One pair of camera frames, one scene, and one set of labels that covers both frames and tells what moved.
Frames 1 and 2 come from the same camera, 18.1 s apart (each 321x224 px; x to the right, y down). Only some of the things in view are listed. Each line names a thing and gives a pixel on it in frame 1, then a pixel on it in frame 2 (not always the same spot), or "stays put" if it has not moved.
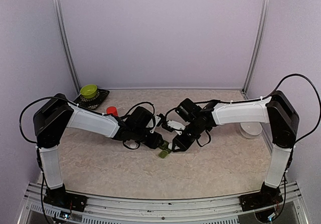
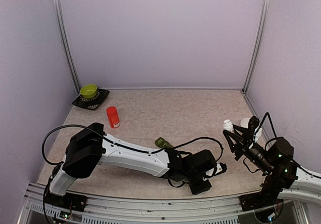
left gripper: [154, 143] → [196, 191]
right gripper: [180, 142] → [241, 148]
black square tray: [95, 102] stays put
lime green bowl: [89, 91] stays put
